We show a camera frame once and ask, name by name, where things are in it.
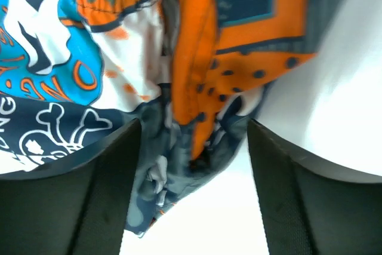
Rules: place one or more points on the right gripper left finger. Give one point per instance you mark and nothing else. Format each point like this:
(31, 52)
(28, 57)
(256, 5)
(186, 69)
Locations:
(74, 205)

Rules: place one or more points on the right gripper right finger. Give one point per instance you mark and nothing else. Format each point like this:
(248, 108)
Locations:
(310, 205)

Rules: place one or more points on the colourful patterned shorts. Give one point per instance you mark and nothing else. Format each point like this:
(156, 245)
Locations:
(192, 71)

